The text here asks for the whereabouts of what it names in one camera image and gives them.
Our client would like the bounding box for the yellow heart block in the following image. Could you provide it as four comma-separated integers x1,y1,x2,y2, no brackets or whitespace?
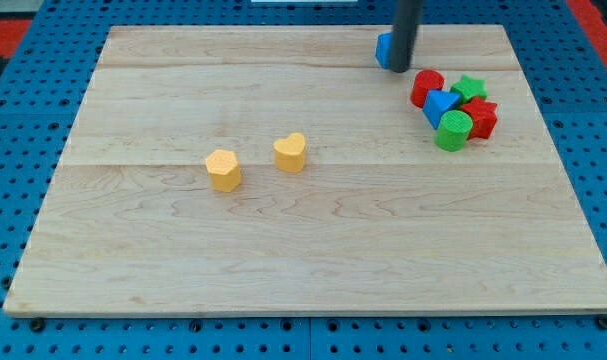
273,132,306,173

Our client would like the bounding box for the green cylinder block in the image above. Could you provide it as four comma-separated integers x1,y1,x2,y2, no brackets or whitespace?
434,110,473,152

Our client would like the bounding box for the red cylinder block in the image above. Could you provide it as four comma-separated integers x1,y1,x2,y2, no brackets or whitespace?
409,70,445,108

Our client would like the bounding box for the red star block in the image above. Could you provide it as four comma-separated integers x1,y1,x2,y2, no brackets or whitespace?
460,96,498,139

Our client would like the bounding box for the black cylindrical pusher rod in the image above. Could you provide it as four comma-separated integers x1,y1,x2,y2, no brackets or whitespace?
388,0,424,73

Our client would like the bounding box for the yellow pentagon block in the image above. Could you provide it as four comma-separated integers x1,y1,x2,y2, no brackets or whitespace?
205,149,242,192

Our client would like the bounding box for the green star block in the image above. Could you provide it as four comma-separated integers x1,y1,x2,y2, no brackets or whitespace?
450,74,488,104

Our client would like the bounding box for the wooden board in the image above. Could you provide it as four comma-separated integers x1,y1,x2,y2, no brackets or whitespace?
4,25,607,318

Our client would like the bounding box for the blue cube block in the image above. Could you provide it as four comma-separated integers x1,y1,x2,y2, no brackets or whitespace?
375,32,392,69

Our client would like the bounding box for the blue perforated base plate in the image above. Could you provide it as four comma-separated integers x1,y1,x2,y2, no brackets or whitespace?
0,0,607,359

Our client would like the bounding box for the blue triangle block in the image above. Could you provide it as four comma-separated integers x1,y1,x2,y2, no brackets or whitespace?
422,90,461,129

